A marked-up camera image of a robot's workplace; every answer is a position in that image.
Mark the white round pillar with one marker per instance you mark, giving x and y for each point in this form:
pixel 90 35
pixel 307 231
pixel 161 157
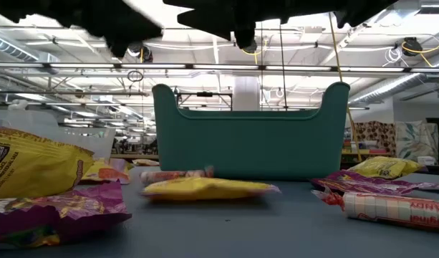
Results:
pixel 246 94

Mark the long ceiling light rail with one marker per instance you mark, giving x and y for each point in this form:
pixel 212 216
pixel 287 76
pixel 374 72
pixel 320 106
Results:
pixel 222 66

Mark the wooden workbench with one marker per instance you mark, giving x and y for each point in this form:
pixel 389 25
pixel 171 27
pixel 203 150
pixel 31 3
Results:
pixel 133 156

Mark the black metal frame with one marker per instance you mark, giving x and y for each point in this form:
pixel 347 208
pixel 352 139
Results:
pixel 205 94

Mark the silver ceiling air duct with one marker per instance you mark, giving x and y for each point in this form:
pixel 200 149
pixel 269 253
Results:
pixel 11 50
pixel 384 89

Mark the leopard print cloth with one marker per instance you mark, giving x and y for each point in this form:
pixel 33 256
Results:
pixel 376 134

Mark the teal plastic bin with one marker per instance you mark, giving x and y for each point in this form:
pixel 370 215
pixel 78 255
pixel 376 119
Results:
pixel 248 147

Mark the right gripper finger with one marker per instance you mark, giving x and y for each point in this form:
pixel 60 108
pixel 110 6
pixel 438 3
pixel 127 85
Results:
pixel 212 23
pixel 246 37

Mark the white box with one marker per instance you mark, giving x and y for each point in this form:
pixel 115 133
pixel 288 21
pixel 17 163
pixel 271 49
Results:
pixel 425 160

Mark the purple Skittles candy packet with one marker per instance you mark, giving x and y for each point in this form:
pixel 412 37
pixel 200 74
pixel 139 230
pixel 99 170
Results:
pixel 79 211
pixel 359 182
pixel 432 186

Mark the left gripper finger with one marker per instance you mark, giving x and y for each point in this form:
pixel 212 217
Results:
pixel 119 44
pixel 142 27

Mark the floral print cloth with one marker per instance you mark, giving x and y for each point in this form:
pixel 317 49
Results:
pixel 416 139

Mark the clear plastic bin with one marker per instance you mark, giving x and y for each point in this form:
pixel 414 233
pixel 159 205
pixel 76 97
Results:
pixel 43 122

